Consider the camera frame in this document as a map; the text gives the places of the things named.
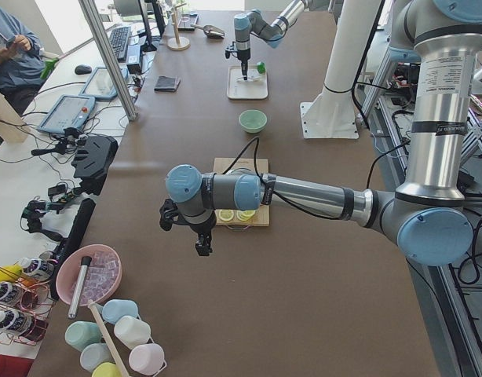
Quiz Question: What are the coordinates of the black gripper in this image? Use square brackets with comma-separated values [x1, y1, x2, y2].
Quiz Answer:
[159, 199, 217, 256]
[225, 41, 251, 63]

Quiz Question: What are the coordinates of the white ceramic spoon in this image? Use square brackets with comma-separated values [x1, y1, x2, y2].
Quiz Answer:
[236, 76, 265, 83]

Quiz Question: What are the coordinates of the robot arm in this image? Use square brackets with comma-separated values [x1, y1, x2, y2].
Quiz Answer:
[225, 0, 331, 67]
[159, 1, 482, 266]

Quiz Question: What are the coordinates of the light green bowl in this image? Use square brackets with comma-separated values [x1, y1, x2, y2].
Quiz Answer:
[238, 109, 268, 134]

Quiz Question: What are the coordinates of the pink bowl with ice cubes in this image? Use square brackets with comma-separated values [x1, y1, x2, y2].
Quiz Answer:
[56, 244, 122, 306]

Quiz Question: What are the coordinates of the metal tube in bowl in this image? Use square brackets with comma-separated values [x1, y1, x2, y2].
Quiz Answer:
[68, 256, 92, 320]

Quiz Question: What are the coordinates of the green lime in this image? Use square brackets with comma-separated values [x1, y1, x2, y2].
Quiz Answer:
[257, 61, 266, 74]

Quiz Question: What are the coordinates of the cream rabbit tray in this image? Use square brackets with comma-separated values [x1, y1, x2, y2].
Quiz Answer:
[227, 64, 268, 100]

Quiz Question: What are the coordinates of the lower lemon slice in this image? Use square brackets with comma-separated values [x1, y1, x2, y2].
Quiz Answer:
[218, 209, 234, 222]

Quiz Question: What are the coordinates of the lemon slice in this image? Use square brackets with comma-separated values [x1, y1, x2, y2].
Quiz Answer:
[236, 210, 257, 221]
[218, 209, 234, 222]

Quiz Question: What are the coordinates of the metal scoop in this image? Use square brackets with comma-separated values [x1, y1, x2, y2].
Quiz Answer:
[191, 24, 225, 39]

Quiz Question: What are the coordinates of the upper lemon slice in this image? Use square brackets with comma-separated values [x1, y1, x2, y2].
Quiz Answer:
[236, 210, 257, 221]

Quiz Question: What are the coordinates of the wooden cutting board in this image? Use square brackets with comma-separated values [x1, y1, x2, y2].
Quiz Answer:
[214, 157, 269, 228]

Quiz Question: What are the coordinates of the wooden mug tree stand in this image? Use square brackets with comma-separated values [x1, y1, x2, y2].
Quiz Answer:
[166, 1, 190, 51]

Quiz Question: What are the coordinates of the grey folded cloth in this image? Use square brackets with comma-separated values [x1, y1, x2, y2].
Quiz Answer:
[154, 75, 181, 93]

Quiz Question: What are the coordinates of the light blue cup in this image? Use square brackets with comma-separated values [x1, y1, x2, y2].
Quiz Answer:
[102, 299, 139, 324]

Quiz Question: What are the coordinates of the white cup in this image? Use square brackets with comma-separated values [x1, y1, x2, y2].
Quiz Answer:
[114, 316, 151, 350]

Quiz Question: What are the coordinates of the pink cup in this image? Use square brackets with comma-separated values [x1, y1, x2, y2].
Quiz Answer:
[129, 343, 166, 375]

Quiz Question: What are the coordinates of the black keyboard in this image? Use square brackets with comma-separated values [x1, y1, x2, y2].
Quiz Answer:
[109, 26, 131, 62]

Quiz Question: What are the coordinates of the wooden cup rack pole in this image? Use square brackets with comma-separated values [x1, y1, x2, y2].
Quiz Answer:
[88, 300, 130, 377]

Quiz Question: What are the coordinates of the black headset device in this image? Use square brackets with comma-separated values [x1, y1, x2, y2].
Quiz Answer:
[71, 135, 119, 196]

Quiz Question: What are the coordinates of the teach pendant tablet far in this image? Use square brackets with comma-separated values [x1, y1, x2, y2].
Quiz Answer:
[79, 67, 117, 101]

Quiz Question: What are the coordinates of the teach pendant tablet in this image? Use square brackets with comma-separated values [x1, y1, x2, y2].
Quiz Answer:
[37, 95, 96, 134]
[79, 67, 117, 101]

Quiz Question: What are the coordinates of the pale green cup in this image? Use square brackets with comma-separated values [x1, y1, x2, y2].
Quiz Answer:
[64, 321, 102, 352]

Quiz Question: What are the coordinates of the grey blue cup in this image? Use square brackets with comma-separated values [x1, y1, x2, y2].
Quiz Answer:
[79, 343, 113, 372]

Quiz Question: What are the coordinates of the yellow cup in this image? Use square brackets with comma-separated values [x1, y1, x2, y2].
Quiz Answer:
[91, 362, 122, 377]

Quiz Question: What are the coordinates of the black computer mouse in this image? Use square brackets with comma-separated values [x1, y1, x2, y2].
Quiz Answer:
[75, 64, 92, 75]

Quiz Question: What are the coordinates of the teach pendant tablet near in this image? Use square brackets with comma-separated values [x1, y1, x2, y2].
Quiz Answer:
[37, 95, 96, 134]

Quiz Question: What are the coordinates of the seated person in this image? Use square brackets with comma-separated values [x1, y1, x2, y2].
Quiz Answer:
[0, 7, 45, 115]

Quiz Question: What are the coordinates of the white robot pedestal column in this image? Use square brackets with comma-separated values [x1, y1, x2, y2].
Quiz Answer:
[300, 0, 384, 139]

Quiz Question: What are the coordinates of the aluminium frame post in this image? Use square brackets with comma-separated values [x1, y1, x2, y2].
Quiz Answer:
[79, 0, 137, 121]

